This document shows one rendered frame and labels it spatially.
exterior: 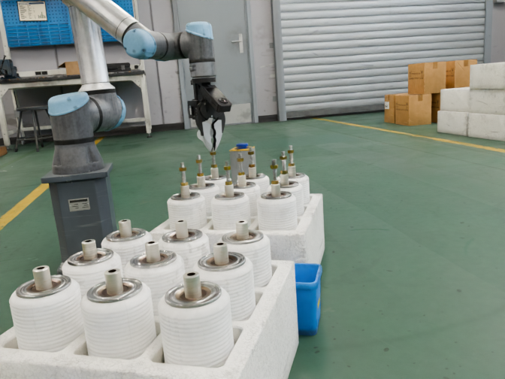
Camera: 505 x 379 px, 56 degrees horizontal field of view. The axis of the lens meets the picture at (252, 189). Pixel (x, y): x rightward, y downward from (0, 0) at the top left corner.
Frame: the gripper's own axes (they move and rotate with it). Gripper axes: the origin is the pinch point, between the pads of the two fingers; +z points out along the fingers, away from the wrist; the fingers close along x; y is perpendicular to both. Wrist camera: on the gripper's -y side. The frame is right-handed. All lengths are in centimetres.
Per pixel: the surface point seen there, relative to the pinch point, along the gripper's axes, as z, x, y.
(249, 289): 13, 32, -66
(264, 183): 11.1, -8.4, -13.0
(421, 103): 13, -335, 175
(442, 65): -22, -356, 166
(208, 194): 10.9, 9.4, -11.9
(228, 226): 16.0, 12.9, -27.3
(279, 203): 10.3, 4.2, -36.8
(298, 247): 19.7, 3.7, -42.4
